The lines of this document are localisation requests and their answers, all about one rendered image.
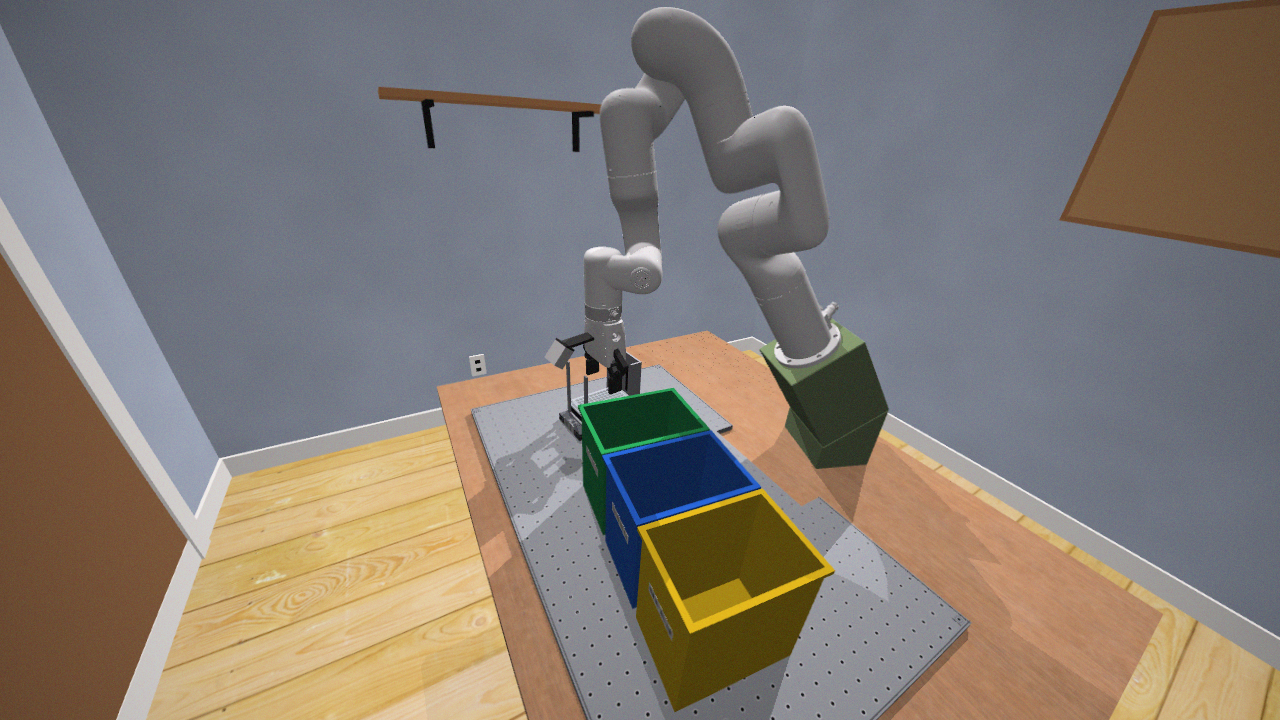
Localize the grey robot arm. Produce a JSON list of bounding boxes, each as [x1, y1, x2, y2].
[[584, 6, 841, 369]]

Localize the yellow open-top bin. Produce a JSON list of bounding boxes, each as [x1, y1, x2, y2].
[[636, 488, 835, 712]]

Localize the green bin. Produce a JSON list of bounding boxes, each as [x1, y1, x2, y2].
[[579, 388, 710, 536]]

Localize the blue open bin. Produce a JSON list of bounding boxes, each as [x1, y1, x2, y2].
[[602, 430, 762, 609]]

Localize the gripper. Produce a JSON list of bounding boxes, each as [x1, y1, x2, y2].
[[582, 316, 628, 395]]

